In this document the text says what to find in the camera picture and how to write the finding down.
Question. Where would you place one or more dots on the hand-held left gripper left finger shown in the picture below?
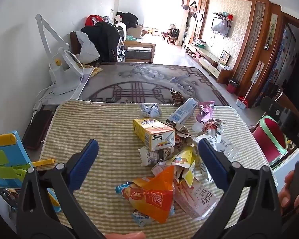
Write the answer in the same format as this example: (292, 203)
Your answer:
(84, 161)

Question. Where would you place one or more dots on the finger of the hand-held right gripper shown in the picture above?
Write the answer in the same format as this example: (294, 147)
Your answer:
(289, 124)

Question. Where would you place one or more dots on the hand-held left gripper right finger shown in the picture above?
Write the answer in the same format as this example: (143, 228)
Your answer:
(211, 159)

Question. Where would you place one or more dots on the red bin with green rim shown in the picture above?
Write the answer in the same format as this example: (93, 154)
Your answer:
(266, 139)

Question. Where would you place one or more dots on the pink foil wrapper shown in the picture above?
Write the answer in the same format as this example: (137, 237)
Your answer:
(204, 112)

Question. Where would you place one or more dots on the blue white biscuit box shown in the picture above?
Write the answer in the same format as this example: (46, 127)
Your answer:
(183, 112)

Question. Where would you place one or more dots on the floral grey paper bag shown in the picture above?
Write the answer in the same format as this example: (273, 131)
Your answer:
(154, 155)

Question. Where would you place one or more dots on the orange snack wrapper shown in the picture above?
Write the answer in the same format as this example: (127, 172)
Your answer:
(154, 196)

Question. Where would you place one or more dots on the printed paper ball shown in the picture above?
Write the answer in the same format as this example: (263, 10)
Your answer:
(150, 110)

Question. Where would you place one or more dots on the person's right hand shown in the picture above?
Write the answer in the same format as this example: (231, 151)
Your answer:
(285, 196)

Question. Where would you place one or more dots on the person's left hand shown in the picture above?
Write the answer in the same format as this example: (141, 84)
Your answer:
(125, 236)

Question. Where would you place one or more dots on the red white crumpled wrapper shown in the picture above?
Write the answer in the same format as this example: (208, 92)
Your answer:
(211, 127)

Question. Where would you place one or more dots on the brown crumpled wrapper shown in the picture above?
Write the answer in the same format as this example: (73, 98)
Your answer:
(182, 134)

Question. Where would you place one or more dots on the yellow plastic clip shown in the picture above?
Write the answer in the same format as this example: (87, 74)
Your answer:
(43, 162)

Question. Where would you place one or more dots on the pink biscuit box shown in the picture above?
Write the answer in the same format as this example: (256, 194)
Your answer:
(196, 201)

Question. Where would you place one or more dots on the red white mop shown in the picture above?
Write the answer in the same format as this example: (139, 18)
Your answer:
(241, 103)

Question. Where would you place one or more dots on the dark red phone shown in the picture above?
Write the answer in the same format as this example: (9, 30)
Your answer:
(37, 129)

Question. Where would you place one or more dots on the blue printed door curtain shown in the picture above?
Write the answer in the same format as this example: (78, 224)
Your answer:
(281, 57)

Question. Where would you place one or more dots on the small red waste bin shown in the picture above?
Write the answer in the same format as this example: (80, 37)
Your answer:
(232, 87)

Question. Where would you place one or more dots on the yellow drink carton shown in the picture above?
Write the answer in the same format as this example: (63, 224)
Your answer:
(149, 129)

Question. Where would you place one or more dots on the brown cigarette box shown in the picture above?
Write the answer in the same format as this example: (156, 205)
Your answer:
(177, 99)

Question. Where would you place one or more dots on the blue toy stand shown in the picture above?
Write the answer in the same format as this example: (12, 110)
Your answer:
(12, 154)

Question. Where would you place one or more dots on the blue silver snack wrapper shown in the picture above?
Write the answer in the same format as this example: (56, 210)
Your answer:
(142, 219)

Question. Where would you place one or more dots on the white desk lamp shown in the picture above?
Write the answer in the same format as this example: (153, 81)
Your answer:
(62, 82)

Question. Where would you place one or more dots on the yellow picture book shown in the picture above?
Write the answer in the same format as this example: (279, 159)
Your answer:
(93, 70)

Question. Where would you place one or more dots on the grey patterned tablecloth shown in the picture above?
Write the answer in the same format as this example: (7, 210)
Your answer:
(144, 79)

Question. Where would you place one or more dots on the long television cabinet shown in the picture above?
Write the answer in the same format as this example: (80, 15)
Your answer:
(209, 57)

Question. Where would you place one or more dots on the white garment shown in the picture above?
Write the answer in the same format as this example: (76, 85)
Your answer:
(88, 51)

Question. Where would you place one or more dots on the green basket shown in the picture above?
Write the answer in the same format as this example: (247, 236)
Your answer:
(200, 44)

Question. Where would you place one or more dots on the dark wooden chair back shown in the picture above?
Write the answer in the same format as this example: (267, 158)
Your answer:
(74, 44)

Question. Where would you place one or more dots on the picture book rack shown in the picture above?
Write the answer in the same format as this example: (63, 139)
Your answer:
(121, 49)

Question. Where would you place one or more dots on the wooden sofa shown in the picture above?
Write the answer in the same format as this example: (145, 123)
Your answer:
(139, 52)

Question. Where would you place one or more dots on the black jacket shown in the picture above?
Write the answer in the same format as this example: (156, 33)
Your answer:
(102, 39)

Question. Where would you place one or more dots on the wooden dining chairs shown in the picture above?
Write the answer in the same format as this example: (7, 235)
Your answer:
(172, 37)

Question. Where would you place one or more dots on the red bag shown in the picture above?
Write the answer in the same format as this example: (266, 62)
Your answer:
(92, 20)

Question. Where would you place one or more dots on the black white plush toy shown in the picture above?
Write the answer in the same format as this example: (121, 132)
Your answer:
(128, 18)

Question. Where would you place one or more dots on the wall television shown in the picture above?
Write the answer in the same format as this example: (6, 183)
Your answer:
(220, 27)

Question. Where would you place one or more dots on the wall shelf with bowls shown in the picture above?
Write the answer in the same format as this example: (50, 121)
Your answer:
(223, 16)

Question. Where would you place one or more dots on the diamond wall decoration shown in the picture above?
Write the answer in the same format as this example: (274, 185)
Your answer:
(192, 8)

